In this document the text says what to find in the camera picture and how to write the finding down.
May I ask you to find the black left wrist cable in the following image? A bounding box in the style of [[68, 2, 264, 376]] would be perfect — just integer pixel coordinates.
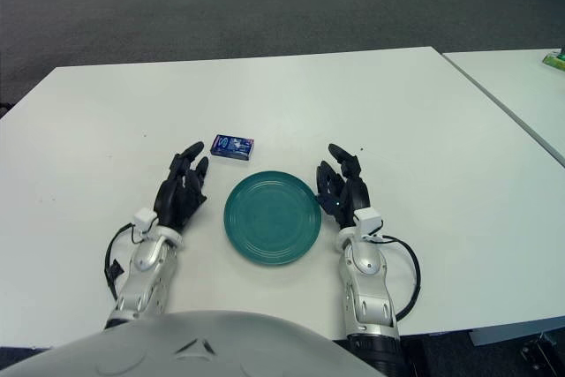
[[103, 222, 138, 303]]

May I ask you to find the blue gum box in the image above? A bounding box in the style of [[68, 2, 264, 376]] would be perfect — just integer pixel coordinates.
[[209, 133, 257, 164]]

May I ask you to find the green box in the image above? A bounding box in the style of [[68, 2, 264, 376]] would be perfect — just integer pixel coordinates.
[[542, 48, 565, 72]]

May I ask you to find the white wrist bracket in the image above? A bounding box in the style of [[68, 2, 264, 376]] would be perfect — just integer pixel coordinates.
[[133, 207, 159, 235], [354, 207, 384, 237]]

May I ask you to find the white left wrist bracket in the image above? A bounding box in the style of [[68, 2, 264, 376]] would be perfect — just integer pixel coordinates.
[[133, 207, 159, 235]]

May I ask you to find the grey table frame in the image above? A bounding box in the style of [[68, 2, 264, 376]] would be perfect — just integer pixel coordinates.
[[468, 327, 565, 347]]

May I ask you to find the teal round plate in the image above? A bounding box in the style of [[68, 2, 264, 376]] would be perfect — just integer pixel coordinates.
[[223, 170, 324, 268]]

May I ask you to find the black metal stand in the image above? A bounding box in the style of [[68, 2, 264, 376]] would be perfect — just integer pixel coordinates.
[[519, 333, 558, 367]]

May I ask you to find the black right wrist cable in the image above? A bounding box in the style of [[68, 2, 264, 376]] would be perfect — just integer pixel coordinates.
[[373, 234, 422, 321]]

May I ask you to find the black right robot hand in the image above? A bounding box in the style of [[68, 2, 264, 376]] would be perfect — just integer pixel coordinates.
[[313, 142, 372, 231]]

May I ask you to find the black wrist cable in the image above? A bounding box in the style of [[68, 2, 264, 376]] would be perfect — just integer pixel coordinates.
[[103, 222, 138, 303], [373, 234, 422, 321]]

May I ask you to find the grey robot torso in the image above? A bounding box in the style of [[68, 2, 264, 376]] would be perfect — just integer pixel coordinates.
[[0, 309, 385, 377]]

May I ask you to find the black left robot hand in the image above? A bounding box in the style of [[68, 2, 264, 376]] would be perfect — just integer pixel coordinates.
[[153, 140, 211, 233]]

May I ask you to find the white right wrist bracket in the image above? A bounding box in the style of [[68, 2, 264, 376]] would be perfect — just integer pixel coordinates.
[[354, 207, 384, 237]]

